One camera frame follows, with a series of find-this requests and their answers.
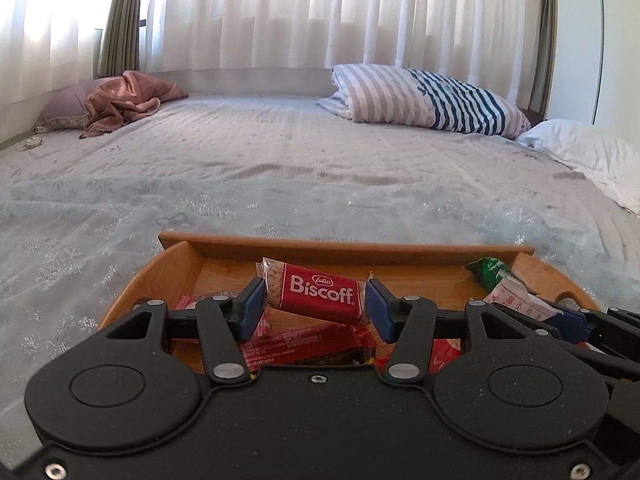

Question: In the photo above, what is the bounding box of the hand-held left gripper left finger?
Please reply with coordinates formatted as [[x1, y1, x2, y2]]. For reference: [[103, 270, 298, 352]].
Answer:
[[102, 276, 266, 388]]

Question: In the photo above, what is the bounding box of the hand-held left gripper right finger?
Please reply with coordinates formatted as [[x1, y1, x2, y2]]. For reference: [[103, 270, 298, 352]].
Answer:
[[365, 279, 538, 388]]

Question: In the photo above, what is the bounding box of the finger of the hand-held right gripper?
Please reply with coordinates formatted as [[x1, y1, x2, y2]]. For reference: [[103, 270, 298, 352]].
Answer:
[[537, 304, 621, 350], [600, 306, 640, 341]]

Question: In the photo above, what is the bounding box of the wooden tray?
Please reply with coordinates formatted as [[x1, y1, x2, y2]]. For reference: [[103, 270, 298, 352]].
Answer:
[[97, 231, 603, 376]]

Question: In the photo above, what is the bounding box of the white pink snack packet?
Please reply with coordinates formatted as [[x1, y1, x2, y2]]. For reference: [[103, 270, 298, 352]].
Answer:
[[482, 279, 563, 321]]

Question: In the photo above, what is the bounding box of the red label biscuit packet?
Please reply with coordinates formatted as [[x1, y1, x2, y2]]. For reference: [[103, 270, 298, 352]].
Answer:
[[256, 256, 373, 326]]

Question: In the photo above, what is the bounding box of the dark red snack packet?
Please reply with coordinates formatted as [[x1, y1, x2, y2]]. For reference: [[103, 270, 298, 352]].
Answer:
[[240, 322, 396, 366]]

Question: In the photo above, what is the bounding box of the red nut bag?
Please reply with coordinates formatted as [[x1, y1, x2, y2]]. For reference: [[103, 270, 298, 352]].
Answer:
[[427, 337, 466, 376]]

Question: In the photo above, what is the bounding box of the green pea packet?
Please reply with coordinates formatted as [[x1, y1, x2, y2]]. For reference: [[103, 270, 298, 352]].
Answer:
[[462, 257, 523, 293]]

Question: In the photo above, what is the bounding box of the white pillow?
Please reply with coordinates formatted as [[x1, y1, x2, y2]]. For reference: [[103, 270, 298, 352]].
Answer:
[[515, 119, 640, 216]]

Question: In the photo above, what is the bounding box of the bed with grey sheet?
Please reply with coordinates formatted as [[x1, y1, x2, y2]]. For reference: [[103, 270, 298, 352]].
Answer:
[[0, 91, 640, 411]]

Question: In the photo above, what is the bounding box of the striped pillow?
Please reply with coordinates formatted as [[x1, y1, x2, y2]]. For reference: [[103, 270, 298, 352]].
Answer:
[[316, 63, 532, 140]]

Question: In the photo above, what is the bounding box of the pink crumpled cloth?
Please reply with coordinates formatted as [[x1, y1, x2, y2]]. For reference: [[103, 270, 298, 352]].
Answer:
[[79, 70, 190, 140]]

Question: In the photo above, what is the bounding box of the white wardrobe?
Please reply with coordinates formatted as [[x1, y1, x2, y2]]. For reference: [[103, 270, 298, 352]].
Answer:
[[545, 0, 640, 133]]

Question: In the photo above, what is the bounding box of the grey-green curtain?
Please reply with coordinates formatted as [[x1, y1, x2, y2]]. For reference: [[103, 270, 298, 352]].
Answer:
[[96, 0, 147, 78], [527, 0, 559, 116]]

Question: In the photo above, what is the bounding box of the purple pillow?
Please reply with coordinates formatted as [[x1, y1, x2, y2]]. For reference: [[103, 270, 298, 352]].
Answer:
[[32, 77, 113, 134]]

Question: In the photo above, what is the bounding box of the white sheer curtain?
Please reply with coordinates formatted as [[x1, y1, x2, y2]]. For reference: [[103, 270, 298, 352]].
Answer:
[[0, 0, 546, 126]]

